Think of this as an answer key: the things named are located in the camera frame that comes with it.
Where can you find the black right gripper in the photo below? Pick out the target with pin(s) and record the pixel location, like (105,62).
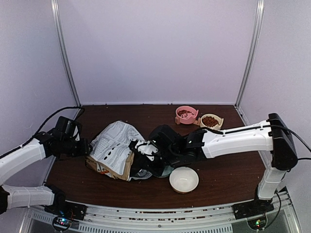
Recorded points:
(146,166)

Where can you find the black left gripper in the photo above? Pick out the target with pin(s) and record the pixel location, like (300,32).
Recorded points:
(84,150)

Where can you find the dog food bag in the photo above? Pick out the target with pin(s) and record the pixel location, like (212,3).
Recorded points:
(111,154)

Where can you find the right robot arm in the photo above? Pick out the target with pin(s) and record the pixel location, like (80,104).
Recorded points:
(166,148)

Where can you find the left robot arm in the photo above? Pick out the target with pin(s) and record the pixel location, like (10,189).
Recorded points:
(63,139)

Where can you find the pink pet bowl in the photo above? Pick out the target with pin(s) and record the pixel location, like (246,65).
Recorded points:
(186,115)

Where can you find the cream pet bowl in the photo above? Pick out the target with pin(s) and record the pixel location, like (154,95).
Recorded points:
(211,121)

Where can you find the teal ceramic bowl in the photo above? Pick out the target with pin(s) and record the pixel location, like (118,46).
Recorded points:
(167,171)

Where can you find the white ceramic bowl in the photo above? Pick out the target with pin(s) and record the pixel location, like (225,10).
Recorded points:
(184,180)

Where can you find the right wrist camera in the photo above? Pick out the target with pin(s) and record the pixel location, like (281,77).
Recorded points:
(145,148)

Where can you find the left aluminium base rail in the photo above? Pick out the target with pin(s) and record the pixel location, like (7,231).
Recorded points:
(49,169)

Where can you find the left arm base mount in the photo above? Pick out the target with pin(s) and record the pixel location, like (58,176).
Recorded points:
(65,212)

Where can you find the front aluminium frame rail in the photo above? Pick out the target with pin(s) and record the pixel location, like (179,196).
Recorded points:
(207,219)

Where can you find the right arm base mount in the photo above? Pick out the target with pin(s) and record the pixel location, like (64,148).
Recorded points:
(255,212)

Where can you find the left aluminium corner post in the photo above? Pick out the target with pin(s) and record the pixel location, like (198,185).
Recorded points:
(63,51)

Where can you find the aluminium corner post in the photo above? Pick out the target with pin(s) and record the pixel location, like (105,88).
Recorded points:
(63,51)
(252,50)

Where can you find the right aluminium corner post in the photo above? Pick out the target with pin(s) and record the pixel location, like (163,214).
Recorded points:
(252,50)

